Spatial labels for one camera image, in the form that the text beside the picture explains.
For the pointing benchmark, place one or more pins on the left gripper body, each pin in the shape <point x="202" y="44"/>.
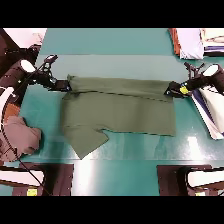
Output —
<point x="60" y="85"/>

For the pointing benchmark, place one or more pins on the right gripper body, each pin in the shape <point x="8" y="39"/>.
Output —
<point x="178" y="90"/>

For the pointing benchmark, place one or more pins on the green T-shirt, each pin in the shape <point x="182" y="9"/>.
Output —
<point x="120" y="111"/>

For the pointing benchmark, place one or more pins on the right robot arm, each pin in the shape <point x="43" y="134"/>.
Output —
<point x="216" y="75"/>

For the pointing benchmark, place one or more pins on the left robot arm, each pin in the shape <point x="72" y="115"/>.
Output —
<point x="13" y="78"/>

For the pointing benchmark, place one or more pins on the blue garment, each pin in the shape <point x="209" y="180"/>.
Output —
<point x="201" y="105"/>

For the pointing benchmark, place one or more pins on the white garment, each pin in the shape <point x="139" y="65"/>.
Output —
<point x="215" y="106"/>

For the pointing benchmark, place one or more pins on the orange garment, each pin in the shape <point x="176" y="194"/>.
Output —
<point x="174" y="41"/>

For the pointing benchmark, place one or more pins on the lavender garment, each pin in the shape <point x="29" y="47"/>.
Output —
<point x="190" y="41"/>

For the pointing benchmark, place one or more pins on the brown garment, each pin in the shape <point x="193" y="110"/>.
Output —
<point x="21" y="136"/>

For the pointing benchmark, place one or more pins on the cream garment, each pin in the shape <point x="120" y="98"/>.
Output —
<point x="214" y="36"/>

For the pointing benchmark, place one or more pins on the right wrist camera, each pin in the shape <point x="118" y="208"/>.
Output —
<point x="193" y="70"/>

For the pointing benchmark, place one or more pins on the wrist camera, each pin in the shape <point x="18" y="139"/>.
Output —
<point x="193" y="70"/>
<point x="48" y="63"/>

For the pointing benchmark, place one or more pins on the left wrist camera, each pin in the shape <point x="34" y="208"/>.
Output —
<point x="48" y="63"/>

